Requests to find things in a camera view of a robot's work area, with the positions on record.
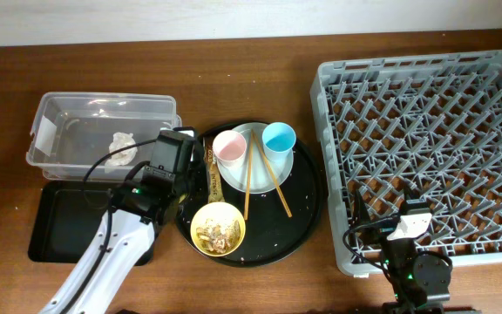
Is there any gold coffee sachet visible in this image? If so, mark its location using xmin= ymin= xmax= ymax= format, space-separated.
xmin=203 ymin=136 xmax=225 ymax=203

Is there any pink cup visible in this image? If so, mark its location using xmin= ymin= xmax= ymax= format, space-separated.
xmin=213 ymin=130 xmax=248 ymax=168

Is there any white tissue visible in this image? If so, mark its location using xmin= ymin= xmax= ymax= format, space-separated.
xmin=105 ymin=132 xmax=139 ymax=168

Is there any yellow bowl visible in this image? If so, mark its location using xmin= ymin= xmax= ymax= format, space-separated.
xmin=190 ymin=202 xmax=246 ymax=257

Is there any food scraps pile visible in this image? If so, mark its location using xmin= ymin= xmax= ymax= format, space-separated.
xmin=196 ymin=219 xmax=241 ymax=255

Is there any grey plate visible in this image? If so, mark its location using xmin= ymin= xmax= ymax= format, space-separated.
xmin=218 ymin=122 xmax=294 ymax=194

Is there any blue cup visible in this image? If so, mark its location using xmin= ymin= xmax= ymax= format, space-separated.
xmin=261 ymin=122 xmax=296 ymax=161

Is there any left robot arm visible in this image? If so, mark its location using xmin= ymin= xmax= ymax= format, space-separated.
xmin=42 ymin=126 xmax=204 ymax=313

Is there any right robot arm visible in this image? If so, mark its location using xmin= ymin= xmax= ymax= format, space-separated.
xmin=343 ymin=188 xmax=453 ymax=313

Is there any grey dishwasher rack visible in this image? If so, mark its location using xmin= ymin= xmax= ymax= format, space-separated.
xmin=310 ymin=50 xmax=502 ymax=276

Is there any round black tray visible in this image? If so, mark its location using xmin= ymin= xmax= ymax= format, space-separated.
xmin=174 ymin=119 xmax=325 ymax=268

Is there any clear plastic bin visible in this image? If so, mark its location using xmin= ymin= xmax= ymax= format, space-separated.
xmin=25 ymin=92 xmax=182 ymax=181

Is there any black rectangular tray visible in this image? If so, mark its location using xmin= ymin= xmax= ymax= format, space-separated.
xmin=27 ymin=180 xmax=156 ymax=266

